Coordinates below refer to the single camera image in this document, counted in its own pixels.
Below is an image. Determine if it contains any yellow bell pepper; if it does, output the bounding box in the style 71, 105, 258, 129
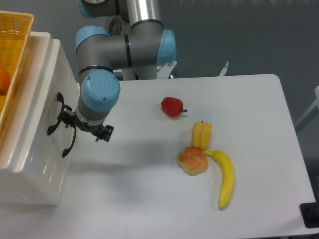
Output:
191, 121, 212, 150

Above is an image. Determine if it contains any orange white bread roll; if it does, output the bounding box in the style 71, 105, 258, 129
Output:
176, 146, 208, 176

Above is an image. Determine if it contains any black drawer handle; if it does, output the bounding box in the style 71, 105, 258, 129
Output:
57, 92, 67, 112

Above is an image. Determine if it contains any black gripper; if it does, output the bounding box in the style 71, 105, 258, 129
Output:
47, 104, 115, 158

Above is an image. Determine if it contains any orange fruit in basket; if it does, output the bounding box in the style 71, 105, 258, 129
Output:
0, 64, 11, 95

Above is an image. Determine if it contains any white drawer cabinet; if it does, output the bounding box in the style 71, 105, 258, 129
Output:
0, 31, 81, 206

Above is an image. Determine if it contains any yellow wicker basket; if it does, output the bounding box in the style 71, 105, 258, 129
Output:
0, 10, 34, 125

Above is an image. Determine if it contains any black device at edge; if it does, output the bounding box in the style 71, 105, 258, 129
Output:
300, 202, 319, 229

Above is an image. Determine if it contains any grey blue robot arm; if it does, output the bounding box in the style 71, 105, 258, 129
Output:
47, 0, 176, 141

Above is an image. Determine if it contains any red bell pepper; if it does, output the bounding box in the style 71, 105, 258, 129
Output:
161, 97, 188, 118

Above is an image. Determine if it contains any white frame at right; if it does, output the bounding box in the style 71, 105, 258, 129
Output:
295, 86, 319, 134

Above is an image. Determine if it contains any white clip behind table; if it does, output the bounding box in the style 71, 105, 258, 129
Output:
219, 61, 229, 77

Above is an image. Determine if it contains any yellow banana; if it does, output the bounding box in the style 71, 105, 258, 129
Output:
204, 150, 235, 210

